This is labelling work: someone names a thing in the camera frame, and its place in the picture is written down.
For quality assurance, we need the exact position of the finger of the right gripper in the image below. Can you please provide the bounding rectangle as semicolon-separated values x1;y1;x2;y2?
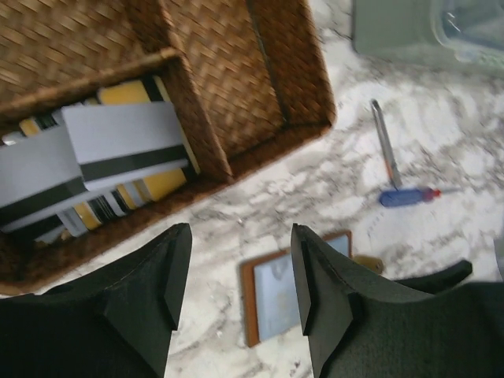
395;260;473;294

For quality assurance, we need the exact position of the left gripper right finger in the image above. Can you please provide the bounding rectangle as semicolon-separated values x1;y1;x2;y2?
291;224;503;377

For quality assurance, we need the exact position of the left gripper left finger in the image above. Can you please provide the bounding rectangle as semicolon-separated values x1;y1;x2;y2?
1;224;191;377

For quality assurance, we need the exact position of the brown leather card holder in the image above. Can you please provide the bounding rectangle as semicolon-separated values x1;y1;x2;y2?
239;230;384;348

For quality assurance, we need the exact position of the brown woven basket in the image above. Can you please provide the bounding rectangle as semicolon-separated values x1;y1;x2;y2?
1;1;335;295

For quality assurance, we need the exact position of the stack of credit cards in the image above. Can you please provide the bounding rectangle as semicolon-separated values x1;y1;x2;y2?
1;76;200;246

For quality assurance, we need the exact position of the clear lidded plastic box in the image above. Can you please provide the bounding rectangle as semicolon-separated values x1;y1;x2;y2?
352;0;503;77

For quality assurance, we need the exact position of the blue handled screwdriver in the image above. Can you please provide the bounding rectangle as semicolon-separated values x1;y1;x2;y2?
379;188;460;208

